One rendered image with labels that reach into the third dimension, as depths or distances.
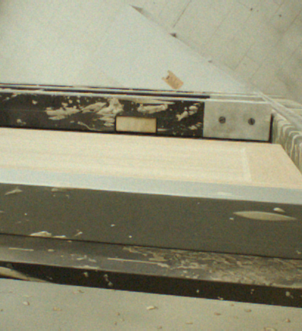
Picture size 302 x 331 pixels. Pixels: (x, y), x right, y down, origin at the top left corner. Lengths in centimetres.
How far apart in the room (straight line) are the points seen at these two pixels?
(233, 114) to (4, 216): 69
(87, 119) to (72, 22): 522
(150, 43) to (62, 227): 425
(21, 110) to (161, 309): 96
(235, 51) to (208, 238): 558
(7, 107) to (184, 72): 353
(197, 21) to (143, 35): 143
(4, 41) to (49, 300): 644
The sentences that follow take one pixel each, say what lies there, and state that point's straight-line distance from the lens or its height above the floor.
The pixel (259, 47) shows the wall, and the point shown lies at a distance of 593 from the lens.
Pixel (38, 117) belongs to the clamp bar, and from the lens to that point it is 110.
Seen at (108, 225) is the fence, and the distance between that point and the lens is 39.
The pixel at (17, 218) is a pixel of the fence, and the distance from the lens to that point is 41.
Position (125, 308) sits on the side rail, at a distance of 17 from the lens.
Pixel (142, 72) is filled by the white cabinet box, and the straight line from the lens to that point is 464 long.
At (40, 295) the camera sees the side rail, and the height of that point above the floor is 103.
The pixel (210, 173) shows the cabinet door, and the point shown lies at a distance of 59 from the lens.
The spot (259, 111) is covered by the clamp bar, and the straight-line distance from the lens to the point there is 104.
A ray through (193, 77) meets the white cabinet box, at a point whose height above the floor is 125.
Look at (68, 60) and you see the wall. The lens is 630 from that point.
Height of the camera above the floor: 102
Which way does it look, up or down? 1 degrees up
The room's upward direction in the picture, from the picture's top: 54 degrees counter-clockwise
